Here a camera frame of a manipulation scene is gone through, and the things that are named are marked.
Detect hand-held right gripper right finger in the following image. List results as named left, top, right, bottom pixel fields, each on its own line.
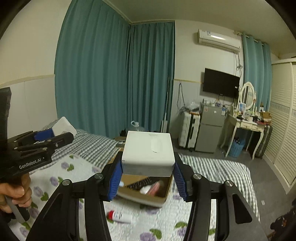
left=174, top=155, right=269, bottom=241

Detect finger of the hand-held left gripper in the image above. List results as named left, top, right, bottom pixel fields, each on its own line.
left=8, top=128, right=55, bottom=145
left=12, top=132, right=75, bottom=151

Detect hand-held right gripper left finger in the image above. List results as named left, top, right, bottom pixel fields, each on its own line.
left=25, top=152, right=123, bottom=241

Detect white rectangular block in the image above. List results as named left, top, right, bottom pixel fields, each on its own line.
left=52, top=116, right=77, bottom=138

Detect pink box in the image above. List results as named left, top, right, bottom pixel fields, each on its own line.
left=148, top=181, right=164, bottom=195

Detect cardboard box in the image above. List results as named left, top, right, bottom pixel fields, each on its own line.
left=109, top=148, right=174, bottom=208

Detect white square box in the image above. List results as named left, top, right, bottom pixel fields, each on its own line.
left=122, top=130, right=175, bottom=177

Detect person's left hand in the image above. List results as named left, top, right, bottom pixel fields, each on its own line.
left=0, top=173, right=32, bottom=214

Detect white tube with red cap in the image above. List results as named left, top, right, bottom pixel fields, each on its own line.
left=106, top=210, right=133, bottom=224

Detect grey checked bed sheet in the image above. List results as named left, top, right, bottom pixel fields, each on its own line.
left=42, top=119, right=260, bottom=220

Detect white floral quilt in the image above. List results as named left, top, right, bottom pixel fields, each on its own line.
left=7, top=154, right=218, bottom=241

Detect white suitcase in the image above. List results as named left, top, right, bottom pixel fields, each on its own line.
left=179, top=111, right=201, bottom=149

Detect clear water jug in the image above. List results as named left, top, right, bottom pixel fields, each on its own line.
left=126, top=120, right=145, bottom=134

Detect white mop pole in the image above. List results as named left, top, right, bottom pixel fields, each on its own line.
left=161, top=75, right=173, bottom=133

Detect grey small fridge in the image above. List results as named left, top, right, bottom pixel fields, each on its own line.
left=195, top=104, right=226, bottom=153

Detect blue plastic basket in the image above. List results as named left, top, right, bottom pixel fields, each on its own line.
left=228, top=138, right=245, bottom=158

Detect teal curtain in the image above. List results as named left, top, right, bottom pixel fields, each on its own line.
left=242, top=32, right=272, bottom=112
left=54, top=0, right=130, bottom=139
left=126, top=21, right=175, bottom=139

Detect white dressing table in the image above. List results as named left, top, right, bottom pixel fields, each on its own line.
left=221, top=113, right=265, bottom=159

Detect dark suitcase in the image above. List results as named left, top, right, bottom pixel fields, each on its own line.
left=254, top=125, right=273, bottom=159

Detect white oval vanity mirror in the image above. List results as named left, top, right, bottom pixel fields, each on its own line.
left=238, top=82, right=257, bottom=112

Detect dark floral clothing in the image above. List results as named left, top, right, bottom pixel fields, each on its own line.
left=270, top=209, right=296, bottom=241

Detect white louvred wardrobe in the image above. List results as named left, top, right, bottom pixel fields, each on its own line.
left=264, top=58, right=296, bottom=194

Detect white air conditioner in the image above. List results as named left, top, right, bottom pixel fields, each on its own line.
left=197, top=28, right=241, bottom=52

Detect black wall cables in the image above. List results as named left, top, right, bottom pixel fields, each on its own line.
left=177, top=83, right=186, bottom=114

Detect black wall television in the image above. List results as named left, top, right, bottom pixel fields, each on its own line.
left=203, top=68, right=240, bottom=98

